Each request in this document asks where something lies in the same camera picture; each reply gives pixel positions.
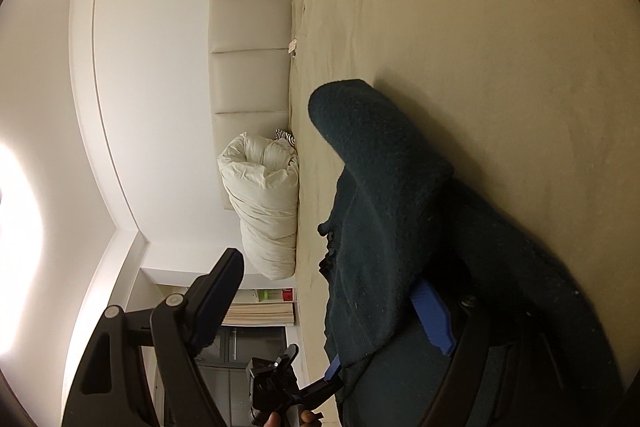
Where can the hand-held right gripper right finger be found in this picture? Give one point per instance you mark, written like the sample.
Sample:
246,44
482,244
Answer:
434,322

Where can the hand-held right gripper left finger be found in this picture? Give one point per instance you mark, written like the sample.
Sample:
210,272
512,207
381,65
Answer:
212,307

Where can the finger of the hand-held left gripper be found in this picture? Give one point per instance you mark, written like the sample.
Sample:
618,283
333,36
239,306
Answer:
332,371
291,352

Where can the dark green fleece garment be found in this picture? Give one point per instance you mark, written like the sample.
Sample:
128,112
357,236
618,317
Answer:
400,207

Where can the person's left hand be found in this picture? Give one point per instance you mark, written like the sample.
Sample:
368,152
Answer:
290,419

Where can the beige curtain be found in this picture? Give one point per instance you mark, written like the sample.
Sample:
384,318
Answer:
260,314

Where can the green container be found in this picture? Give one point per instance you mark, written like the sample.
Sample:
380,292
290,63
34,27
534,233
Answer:
263,296

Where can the red box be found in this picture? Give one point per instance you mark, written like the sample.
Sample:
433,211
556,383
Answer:
287,296

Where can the rolled white duvet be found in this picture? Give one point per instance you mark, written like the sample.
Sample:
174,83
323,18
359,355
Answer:
262,207

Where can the black white striped pillow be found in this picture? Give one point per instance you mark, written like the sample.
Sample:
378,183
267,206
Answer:
285,137

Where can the ceiling light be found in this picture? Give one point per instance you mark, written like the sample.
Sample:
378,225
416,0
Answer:
15,232

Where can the cream padded headboard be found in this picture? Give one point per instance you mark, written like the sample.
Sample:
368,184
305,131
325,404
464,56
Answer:
250,57

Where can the small white item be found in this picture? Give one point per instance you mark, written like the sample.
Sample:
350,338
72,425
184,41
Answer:
292,45

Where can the bed with beige sheet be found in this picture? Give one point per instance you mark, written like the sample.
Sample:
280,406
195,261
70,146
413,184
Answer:
475,32

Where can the built-in wall shelf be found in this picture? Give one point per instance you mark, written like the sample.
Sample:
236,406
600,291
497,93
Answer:
220,284

